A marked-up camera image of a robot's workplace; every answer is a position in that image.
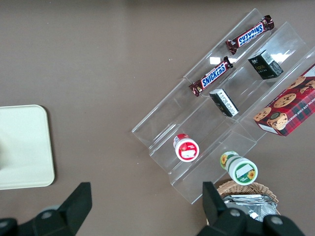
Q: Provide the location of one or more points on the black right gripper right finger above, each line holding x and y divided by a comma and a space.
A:
221, 221

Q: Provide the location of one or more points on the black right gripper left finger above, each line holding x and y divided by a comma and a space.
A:
71, 211

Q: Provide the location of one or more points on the tan wicker basket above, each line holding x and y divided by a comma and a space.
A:
246, 186

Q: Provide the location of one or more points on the beige plastic serving tray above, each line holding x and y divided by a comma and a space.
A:
24, 147

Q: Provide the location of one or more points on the stacked aluminium foil trays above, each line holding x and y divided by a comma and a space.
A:
258, 209

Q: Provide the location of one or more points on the green lid yogurt cup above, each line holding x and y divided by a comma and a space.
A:
240, 168

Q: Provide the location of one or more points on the red lid yogurt cup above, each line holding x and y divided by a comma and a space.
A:
187, 148

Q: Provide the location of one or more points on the clear acrylic step rack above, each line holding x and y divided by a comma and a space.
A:
160, 137

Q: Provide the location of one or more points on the small black carton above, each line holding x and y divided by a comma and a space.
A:
265, 65
224, 102

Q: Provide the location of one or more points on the red tartan cookie box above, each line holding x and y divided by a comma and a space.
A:
290, 105

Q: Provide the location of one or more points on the Snickers chocolate bar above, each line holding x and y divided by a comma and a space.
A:
249, 34
211, 76

